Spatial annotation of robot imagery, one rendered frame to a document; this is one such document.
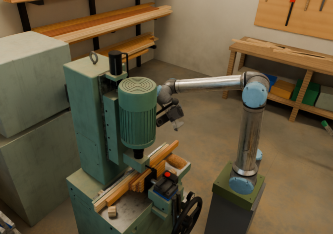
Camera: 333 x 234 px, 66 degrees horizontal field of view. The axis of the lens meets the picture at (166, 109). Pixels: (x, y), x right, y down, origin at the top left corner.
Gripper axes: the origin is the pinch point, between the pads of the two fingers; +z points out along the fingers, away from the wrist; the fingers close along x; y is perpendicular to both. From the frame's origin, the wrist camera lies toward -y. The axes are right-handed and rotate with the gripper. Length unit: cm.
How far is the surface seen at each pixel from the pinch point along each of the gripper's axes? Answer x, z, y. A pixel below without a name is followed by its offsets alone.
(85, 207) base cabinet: 24, -17, -73
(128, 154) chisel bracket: 6.7, -5.9, -29.6
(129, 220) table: 33, 12, -40
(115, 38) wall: -126, -302, -49
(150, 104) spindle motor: -11.1, 16.0, -1.7
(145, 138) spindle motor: 1.6, 9.2, -12.8
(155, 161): 20.9, -21.1, -22.2
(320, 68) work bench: 58, -200, 168
